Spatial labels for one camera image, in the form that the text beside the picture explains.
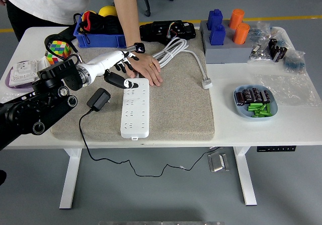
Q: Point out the black cloth bundle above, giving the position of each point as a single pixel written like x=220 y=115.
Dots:
x=110 y=26

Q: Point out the grey block holder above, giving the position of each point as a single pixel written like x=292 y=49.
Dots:
x=226 y=54

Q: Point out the blue plastic bin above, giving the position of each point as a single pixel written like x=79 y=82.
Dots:
x=100 y=41

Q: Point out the empty clear plastic bag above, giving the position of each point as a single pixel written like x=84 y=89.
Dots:
x=289 y=89

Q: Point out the clear bag of components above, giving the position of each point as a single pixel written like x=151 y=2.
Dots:
x=261 y=33

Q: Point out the long black box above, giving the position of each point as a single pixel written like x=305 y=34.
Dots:
x=66 y=32

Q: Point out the metal floor socket box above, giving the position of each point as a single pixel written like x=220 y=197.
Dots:
x=217 y=163

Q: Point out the light blue plate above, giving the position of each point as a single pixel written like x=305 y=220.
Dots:
x=241 y=111

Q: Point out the black pouch with red trim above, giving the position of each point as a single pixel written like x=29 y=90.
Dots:
x=90 y=21

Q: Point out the blue bottle-shaped block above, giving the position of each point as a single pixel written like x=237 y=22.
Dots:
x=215 y=18
x=217 y=36

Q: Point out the bag of blue components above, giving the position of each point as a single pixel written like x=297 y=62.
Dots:
x=294 y=62

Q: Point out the black desk control panel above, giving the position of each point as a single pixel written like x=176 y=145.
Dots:
x=276 y=149

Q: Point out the purple tray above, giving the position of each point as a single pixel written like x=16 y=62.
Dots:
x=12 y=85

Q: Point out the white table leg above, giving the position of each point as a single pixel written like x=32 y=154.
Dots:
x=245 y=179
x=70 y=179

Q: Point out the person's left forearm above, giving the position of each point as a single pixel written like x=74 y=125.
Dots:
x=125 y=13

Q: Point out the black open socket device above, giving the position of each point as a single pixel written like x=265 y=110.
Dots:
x=156 y=32

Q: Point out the black wrist watch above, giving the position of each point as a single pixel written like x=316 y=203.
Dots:
x=139 y=48

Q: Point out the person's left hand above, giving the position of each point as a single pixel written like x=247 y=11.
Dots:
x=146 y=66

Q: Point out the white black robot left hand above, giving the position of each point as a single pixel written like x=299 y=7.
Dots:
x=105 y=61

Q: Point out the orange cylinder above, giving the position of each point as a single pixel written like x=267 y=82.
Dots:
x=236 y=17
x=241 y=33

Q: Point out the black battery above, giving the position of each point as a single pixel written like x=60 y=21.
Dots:
x=256 y=94
x=247 y=96
x=265 y=96
x=239 y=98

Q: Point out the black cylindrical capacitor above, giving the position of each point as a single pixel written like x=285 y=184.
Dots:
x=276 y=52
x=272 y=43
x=282 y=54

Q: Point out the green battery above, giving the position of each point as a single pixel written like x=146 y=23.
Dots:
x=259 y=112
x=261 y=115
x=263 y=108
x=255 y=105
x=268 y=108
x=254 y=108

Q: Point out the white wall socket panel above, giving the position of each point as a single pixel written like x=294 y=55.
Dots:
x=22 y=70

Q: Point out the person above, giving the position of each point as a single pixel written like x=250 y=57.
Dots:
x=50 y=1

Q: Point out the grey-brown fabric mat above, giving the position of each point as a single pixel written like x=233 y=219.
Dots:
x=176 y=109

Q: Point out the yellow ball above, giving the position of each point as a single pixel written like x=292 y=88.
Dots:
x=108 y=11

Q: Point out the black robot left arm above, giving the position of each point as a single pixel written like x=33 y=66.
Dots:
x=25 y=109

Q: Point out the multicolour puzzle cube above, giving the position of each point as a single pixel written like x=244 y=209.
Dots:
x=60 y=48

